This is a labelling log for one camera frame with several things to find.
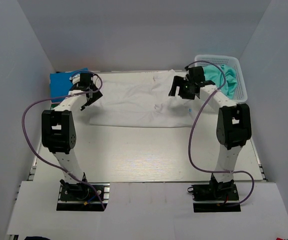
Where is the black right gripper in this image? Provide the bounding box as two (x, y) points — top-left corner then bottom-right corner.
(169, 76), (195, 101)

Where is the teal t shirt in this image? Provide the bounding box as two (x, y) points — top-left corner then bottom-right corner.
(203, 64), (238, 100)

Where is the white t shirt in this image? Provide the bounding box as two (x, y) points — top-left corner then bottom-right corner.
(86, 70), (201, 128)

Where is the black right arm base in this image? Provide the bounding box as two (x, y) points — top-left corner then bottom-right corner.
(187, 184), (241, 213)

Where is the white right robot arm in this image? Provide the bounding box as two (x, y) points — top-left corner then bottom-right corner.
(168, 65), (251, 200)

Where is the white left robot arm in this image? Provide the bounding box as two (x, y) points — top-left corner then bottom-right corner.
(42, 70), (103, 200)

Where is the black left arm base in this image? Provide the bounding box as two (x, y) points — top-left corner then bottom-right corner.
(56, 179), (110, 212)

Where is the folded blue t shirt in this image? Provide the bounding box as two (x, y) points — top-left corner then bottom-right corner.
(50, 68), (88, 98)

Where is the white plastic basket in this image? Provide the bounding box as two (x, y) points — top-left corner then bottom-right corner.
(194, 54), (247, 103)

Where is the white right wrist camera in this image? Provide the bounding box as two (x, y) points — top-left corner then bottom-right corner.
(184, 64), (191, 71)

